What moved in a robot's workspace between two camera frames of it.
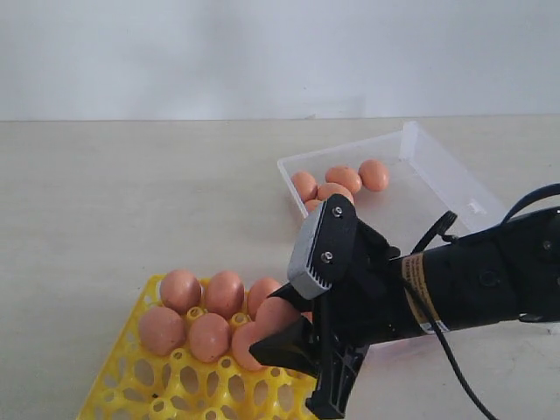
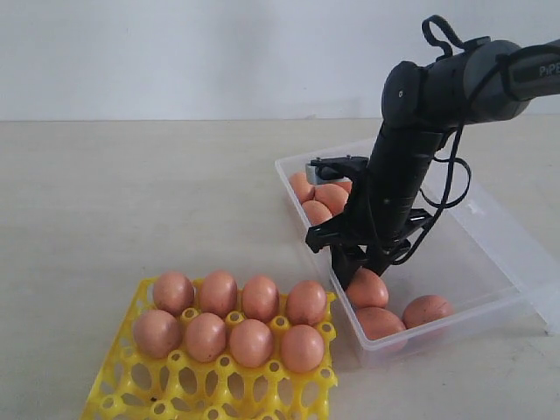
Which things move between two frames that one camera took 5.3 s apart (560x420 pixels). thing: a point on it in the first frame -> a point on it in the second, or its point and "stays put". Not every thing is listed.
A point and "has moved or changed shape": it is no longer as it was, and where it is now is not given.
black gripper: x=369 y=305 -> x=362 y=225
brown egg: x=325 y=190 stays put
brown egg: x=161 y=331 stays put
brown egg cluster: x=209 y=337 stays put
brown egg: x=274 y=315 has moved or changed shape
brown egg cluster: x=244 y=334 stays put
